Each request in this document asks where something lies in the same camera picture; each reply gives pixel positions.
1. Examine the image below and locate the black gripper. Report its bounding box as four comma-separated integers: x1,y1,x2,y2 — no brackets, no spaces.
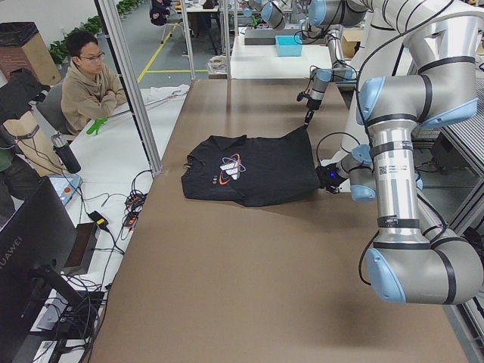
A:
304,98,321,126
316,166,346,194

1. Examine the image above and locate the black printed t-shirt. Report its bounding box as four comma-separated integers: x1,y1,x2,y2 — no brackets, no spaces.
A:
181,126,321,207

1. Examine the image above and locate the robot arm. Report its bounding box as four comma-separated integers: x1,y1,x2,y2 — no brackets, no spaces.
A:
309,1,483,305
297,25,358,125

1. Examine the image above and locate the blue plastic bin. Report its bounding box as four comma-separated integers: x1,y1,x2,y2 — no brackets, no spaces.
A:
275,35,303,57

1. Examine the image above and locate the green toy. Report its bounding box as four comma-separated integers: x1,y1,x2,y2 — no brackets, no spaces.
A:
86,118,108,135

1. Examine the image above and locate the seated person beige hoodie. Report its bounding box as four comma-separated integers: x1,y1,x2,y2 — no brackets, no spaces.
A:
60,30,127,135

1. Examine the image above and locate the black power adapter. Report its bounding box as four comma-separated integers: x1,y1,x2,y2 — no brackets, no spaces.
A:
88,211,109,231

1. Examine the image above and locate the black water bottle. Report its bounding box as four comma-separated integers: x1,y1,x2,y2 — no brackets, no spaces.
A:
51,133,81,173

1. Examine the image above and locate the brown cardboard box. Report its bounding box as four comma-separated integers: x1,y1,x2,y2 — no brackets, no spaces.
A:
1,22,61,85

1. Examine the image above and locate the black Huawei monitor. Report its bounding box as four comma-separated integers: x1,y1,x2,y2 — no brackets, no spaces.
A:
1,177,81,362

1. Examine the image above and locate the aluminium frame post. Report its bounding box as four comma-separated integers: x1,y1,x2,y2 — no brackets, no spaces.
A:
95,0,163,176

